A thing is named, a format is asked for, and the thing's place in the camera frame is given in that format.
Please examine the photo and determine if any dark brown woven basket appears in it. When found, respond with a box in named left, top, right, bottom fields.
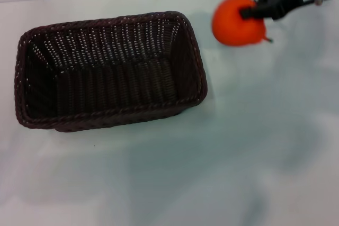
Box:
left=14, top=11, right=208, bottom=133

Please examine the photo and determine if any orange round fruit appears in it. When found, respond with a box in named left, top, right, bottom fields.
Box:
left=211, top=0, right=274, bottom=47

